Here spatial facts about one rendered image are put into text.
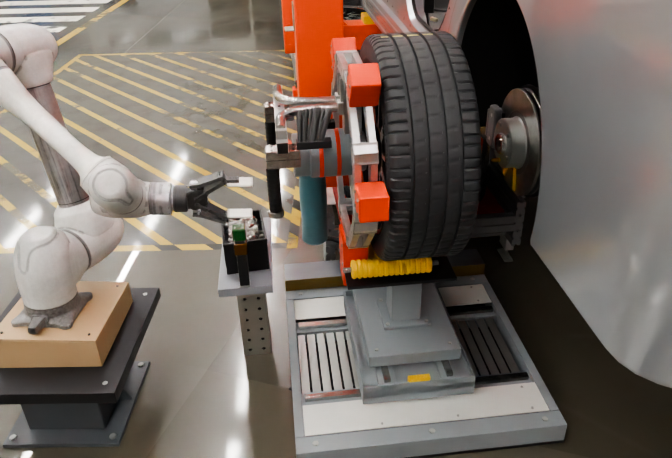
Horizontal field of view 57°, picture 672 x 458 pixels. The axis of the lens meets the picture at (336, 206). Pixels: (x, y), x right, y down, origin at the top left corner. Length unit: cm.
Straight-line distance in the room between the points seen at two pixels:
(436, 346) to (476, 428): 27
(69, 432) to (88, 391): 34
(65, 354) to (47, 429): 36
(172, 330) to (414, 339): 99
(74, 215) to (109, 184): 56
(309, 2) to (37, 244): 111
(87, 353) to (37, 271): 28
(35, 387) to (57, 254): 38
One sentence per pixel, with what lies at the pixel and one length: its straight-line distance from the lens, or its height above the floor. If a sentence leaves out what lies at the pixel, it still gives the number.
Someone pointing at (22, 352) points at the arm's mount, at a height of 36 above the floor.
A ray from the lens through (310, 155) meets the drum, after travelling 175.
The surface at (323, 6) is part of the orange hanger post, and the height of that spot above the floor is 119.
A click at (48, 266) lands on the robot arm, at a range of 196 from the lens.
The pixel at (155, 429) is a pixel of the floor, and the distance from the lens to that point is 221.
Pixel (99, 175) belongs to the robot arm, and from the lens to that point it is 153.
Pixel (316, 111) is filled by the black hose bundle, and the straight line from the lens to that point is 159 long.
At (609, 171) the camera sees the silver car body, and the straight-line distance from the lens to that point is 125.
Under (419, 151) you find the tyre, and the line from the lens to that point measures 152.
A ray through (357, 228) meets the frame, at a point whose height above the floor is 75.
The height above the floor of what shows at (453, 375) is 17.
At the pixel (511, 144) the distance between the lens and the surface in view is 185.
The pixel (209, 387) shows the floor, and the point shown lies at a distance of 229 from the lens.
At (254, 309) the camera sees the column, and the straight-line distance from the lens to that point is 225.
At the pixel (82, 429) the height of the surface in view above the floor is 2.
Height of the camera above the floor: 159
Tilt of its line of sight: 29 degrees down
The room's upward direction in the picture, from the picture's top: 2 degrees counter-clockwise
